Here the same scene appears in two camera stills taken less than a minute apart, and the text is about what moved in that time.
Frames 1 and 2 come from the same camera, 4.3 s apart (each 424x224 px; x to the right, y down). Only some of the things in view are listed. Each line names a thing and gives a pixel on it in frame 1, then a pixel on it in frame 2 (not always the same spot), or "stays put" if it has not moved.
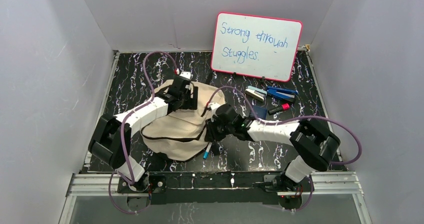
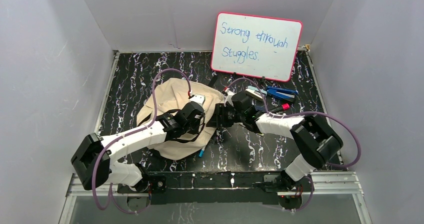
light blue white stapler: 255,93 stays put
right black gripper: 211,135 -> 218,120
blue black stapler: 287,94 stays put
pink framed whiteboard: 255,46 stays put
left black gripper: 189,97 -> 197,117
